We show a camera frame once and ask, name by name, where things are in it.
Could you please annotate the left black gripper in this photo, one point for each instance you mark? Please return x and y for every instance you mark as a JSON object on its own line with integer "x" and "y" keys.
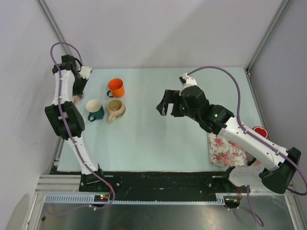
{"x": 76, "y": 91}

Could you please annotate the aluminium frame post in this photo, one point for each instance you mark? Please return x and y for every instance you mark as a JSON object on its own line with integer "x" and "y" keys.
{"x": 273, "y": 25}
{"x": 57, "y": 33}

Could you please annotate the right aluminium frame post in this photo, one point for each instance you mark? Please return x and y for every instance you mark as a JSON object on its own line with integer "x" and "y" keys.
{"x": 273, "y": 25}

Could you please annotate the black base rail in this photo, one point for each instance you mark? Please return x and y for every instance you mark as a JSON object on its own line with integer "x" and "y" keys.
{"x": 160, "y": 186}

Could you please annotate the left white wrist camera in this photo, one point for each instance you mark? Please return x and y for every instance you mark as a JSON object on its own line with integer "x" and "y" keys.
{"x": 85, "y": 72}

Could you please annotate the cream mug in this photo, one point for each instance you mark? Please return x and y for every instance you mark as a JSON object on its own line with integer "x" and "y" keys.
{"x": 116, "y": 109}

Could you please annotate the front aluminium frame rail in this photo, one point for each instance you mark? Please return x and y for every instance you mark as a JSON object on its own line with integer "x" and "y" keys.
{"x": 58, "y": 184}

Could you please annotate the pink mug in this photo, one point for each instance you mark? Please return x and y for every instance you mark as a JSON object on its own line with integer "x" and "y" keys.
{"x": 77, "y": 98}

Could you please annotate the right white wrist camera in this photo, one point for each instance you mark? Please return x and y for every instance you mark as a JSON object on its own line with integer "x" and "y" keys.
{"x": 187, "y": 81}

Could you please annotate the orange mug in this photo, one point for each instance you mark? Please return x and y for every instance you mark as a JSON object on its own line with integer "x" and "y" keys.
{"x": 116, "y": 88}

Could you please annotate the floral tray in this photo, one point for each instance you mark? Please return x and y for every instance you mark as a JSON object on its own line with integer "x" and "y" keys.
{"x": 225, "y": 153}

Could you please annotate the red round object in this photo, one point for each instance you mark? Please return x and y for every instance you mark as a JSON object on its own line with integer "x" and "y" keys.
{"x": 262, "y": 131}

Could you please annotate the dark green mug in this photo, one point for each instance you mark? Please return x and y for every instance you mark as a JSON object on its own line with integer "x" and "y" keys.
{"x": 95, "y": 109}

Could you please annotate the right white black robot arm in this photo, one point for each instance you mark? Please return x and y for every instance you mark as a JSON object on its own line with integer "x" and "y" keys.
{"x": 278, "y": 164}

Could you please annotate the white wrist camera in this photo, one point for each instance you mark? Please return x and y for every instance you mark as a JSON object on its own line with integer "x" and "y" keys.
{"x": 85, "y": 72}
{"x": 187, "y": 81}

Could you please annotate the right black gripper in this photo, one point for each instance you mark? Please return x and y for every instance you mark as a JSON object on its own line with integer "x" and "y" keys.
{"x": 170, "y": 97}

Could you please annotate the left aluminium frame post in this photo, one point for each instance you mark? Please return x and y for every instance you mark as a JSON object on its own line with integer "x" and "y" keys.
{"x": 57, "y": 33}

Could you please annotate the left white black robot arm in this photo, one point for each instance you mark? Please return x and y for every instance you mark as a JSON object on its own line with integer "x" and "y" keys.
{"x": 66, "y": 120}

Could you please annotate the grey cable duct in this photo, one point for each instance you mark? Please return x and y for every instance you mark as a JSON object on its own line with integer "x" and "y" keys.
{"x": 97, "y": 199}

